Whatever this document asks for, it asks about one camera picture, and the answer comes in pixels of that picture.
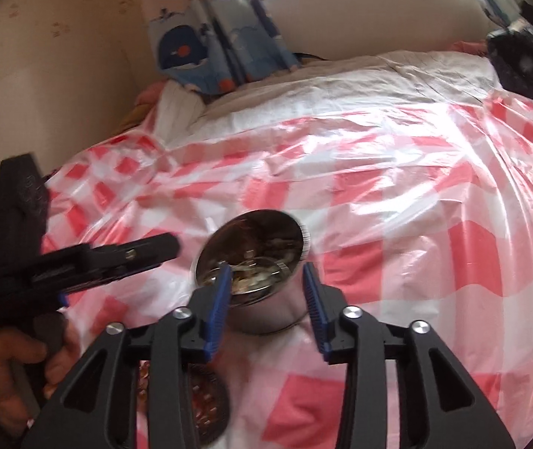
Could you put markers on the pink cloth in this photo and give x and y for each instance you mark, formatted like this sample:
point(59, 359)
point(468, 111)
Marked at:
point(152, 93)

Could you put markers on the person's left hand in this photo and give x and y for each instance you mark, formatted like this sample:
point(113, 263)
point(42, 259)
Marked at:
point(0, 374)

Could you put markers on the round metal tin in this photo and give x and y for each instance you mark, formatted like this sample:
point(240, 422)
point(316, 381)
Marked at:
point(261, 243)

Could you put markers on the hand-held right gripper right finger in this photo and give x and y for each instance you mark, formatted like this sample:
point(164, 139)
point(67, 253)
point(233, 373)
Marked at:
point(315, 313)

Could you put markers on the white striped pillow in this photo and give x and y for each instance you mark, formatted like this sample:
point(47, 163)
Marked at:
point(180, 112)

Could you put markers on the whale print curtain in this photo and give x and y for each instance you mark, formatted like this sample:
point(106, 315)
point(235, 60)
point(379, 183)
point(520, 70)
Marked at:
point(210, 42)

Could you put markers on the pile of dark clothes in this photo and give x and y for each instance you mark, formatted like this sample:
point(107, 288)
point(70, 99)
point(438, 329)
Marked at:
point(528, 61)

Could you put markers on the red white checkered plastic sheet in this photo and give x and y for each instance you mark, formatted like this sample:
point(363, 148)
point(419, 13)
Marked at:
point(388, 224)

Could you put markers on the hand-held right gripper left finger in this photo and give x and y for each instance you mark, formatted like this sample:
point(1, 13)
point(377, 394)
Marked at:
point(217, 308)

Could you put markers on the white bedsheet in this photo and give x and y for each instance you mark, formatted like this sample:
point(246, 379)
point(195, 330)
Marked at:
point(341, 84)

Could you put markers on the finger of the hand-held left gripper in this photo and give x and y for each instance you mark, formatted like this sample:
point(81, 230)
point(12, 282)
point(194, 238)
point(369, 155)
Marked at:
point(63, 297)
point(144, 249)

